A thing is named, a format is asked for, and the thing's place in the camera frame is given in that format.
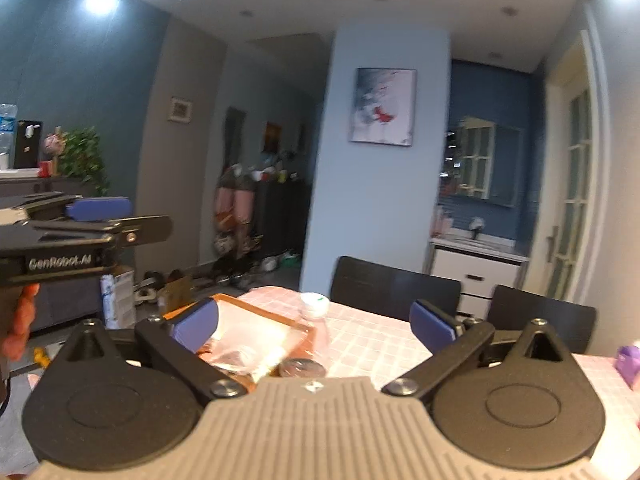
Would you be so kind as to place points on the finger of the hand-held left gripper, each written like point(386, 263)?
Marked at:
point(150, 229)
point(102, 208)

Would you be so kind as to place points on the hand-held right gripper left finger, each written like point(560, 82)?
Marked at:
point(196, 325)

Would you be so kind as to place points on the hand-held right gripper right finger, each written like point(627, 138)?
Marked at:
point(432, 325)

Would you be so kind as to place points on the clear plastic bag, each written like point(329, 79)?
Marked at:
point(245, 345)

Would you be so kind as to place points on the orange cardboard box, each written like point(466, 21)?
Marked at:
point(300, 340)

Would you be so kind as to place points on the person's left hand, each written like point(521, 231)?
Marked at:
point(22, 320)

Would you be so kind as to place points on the green potted plant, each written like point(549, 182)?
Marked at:
point(87, 160)

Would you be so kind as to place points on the pink checked tablecloth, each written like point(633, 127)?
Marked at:
point(380, 330)

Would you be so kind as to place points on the wide black chair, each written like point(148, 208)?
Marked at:
point(395, 285)

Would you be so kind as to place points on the white drawer cabinet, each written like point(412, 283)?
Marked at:
point(477, 272)

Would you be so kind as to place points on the open cardboard carton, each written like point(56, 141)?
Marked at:
point(119, 295)

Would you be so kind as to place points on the small doll figure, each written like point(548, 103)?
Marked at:
point(54, 147)

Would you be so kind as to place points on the hanging pink bags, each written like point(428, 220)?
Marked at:
point(232, 205)

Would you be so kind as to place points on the black box appliance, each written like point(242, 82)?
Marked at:
point(28, 144)

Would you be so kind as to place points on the pink bottles on counter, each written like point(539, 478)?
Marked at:
point(441, 222)

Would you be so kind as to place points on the narrow black chair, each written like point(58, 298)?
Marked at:
point(545, 310)

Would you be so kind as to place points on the clear plastic water bottle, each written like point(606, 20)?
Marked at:
point(315, 310)

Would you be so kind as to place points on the large water jug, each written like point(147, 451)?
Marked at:
point(7, 135)

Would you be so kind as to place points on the dark tall cabinet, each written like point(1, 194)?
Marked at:
point(282, 220)

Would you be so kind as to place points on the white glass-panel door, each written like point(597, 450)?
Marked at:
point(575, 185)

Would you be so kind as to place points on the purple object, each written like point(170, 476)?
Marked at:
point(629, 365)

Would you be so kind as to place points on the small light picture frame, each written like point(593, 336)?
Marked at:
point(180, 110)

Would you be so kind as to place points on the small dark picture frame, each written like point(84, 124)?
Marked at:
point(272, 137)

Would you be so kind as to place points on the wall mirror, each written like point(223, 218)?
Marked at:
point(482, 160)

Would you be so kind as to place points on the large wall painting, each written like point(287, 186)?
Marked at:
point(382, 107)

